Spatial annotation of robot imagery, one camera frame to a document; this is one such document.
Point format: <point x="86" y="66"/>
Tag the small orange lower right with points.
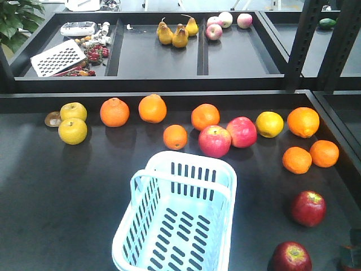
<point x="324" y="153"/>

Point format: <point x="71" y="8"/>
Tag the pink red apple right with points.
<point x="243" y="132"/>

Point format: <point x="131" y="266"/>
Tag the large orange behind apples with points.
<point x="205" y="115"/>

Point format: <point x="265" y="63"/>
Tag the white electronic scale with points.
<point x="75" y="29"/>

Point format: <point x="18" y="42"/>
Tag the small orange centre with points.
<point x="175" y="137"/>

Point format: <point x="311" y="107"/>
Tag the yellow apple lower left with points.
<point x="72" y="131"/>

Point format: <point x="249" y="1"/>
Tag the brown kiwi slice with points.
<point x="53" y="119"/>

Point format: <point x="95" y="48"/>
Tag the bumpy orange far left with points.
<point x="114" y="113"/>

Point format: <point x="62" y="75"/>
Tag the green avocado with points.
<point x="327" y="23"/>

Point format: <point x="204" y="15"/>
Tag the brown yellow pear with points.
<point x="180" y="37"/>

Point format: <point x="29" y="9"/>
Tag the dark red apple front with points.
<point x="291" y="256"/>

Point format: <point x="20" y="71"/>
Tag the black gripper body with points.
<point x="350" y="254"/>

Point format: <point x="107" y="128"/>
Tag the yellow apple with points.
<point x="73" y="110"/>
<point x="72" y="131"/>

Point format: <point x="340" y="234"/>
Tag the yellow apple upper left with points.
<point x="73" y="110"/>

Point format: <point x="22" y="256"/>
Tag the pink red apple left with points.
<point x="214" y="141"/>

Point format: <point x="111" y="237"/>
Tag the light blue plastic basket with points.
<point x="180" y="215"/>

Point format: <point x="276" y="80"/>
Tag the orange upper right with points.
<point x="303" y="122"/>

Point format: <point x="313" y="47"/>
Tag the pale pink apple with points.
<point x="214" y="32"/>

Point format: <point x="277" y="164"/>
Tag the dark red apple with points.
<point x="291" y="256"/>
<point x="308" y="208"/>

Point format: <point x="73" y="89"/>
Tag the yellow orange citrus fruit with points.
<point x="269" y="124"/>

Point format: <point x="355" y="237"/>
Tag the small orange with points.
<point x="297" y="160"/>
<point x="324" y="153"/>
<point x="175" y="137"/>

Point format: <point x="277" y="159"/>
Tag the green potted plant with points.
<point x="16" y="16"/>

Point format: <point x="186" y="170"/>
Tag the small orange lower left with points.
<point x="297" y="160"/>

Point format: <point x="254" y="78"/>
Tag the pink red apple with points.
<point x="214" y="141"/>
<point x="243" y="132"/>

